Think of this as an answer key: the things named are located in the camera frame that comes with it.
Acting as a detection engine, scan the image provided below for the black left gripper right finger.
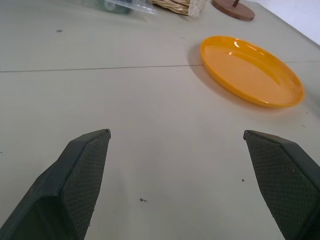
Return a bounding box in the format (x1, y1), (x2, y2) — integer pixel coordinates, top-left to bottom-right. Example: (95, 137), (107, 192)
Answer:
(243, 129), (320, 240)

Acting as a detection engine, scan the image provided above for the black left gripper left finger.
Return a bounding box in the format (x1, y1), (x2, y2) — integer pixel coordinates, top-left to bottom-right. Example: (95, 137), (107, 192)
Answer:
(0, 128), (112, 240)

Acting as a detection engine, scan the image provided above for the orange plastic plate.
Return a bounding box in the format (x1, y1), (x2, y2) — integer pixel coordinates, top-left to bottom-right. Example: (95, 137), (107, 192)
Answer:
(200, 35), (306, 109)

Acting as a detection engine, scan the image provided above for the round wooden stand base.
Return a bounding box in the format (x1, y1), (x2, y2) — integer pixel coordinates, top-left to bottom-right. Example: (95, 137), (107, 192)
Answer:
(211, 0), (256, 22)

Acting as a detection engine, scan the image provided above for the clear plastic bag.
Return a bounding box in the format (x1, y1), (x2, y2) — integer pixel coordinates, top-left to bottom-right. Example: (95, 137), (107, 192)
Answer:
(83, 0), (158, 16)

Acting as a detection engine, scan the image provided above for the beige sponge block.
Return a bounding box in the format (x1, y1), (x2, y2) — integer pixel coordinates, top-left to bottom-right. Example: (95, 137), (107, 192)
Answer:
(187, 0), (210, 18)

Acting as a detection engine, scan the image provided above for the woven wicker basket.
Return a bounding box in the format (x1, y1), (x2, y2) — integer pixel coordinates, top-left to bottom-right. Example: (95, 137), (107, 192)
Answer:
(150, 0), (194, 16)

